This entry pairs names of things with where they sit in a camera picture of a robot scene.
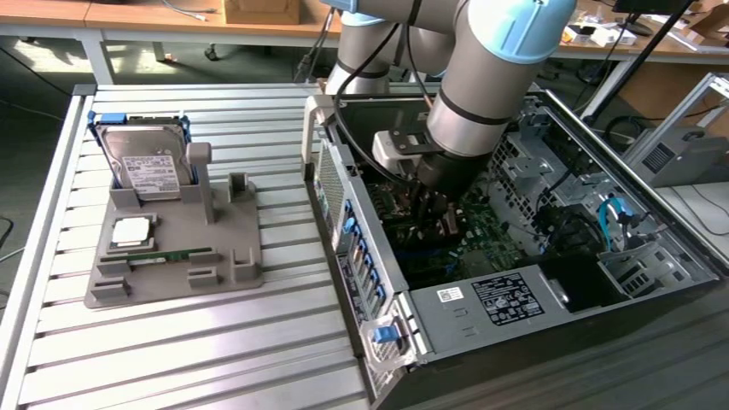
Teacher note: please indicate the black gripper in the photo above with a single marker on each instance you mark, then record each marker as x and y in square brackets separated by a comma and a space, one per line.
[452, 175]

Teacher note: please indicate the black graphics card metal bracket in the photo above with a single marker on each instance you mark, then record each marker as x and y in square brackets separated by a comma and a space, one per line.
[424, 222]

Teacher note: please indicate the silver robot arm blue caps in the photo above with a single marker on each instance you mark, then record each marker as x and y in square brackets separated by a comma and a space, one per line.
[490, 77]

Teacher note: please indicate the CPU socket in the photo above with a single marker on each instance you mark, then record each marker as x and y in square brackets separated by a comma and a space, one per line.
[402, 200]

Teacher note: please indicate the green Dell motherboard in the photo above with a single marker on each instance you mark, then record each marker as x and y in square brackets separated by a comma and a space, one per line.
[490, 230]

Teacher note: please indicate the silver disk bay cage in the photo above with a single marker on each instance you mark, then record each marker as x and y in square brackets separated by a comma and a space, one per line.
[535, 168]

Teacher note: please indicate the open black silver PC case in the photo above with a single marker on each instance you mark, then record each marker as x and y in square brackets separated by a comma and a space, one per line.
[364, 188]

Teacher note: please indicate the silver chipset heat sink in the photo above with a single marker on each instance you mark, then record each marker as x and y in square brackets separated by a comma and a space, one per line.
[480, 264]

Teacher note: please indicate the grey power supply unit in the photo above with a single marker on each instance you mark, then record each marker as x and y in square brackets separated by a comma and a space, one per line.
[434, 316]

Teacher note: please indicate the blue case latch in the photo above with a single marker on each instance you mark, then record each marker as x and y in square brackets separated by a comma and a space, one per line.
[386, 334]

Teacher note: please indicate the silver disk bay tray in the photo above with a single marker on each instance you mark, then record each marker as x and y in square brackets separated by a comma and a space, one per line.
[638, 273]

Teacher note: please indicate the white black small box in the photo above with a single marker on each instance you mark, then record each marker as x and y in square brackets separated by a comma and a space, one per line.
[584, 32]

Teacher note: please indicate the black tripod pole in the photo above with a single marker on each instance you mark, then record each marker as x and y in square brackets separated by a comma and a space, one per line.
[644, 57]

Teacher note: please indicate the grey controller box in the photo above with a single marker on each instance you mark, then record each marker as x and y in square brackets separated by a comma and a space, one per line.
[700, 166]

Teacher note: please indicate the black monitor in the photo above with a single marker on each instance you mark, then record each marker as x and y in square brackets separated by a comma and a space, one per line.
[638, 25]

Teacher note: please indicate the brown cardboard box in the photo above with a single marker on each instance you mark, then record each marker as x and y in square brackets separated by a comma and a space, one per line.
[712, 25]
[262, 10]

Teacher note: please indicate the black chair caster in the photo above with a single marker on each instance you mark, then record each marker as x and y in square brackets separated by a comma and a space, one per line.
[213, 52]

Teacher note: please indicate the green RAM stick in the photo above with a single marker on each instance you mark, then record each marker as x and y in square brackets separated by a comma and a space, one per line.
[171, 255]

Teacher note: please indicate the silver hard disk white label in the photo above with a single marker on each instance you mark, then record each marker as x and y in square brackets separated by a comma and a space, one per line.
[143, 162]

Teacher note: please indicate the grey plastic parts rack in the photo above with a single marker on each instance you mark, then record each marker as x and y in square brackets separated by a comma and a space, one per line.
[171, 282]

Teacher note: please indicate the silver CPU chip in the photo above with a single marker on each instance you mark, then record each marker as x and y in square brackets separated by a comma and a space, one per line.
[134, 232]

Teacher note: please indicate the blue plastic disk carrier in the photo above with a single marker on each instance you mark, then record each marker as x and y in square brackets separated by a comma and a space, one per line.
[114, 116]

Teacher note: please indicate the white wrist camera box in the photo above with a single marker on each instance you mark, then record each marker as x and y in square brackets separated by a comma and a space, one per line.
[387, 154]

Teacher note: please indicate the aluminium profile frame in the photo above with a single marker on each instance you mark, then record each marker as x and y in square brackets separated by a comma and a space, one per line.
[687, 102]

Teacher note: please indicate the wooden desk white frame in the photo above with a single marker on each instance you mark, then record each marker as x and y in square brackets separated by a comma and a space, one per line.
[715, 56]
[57, 13]

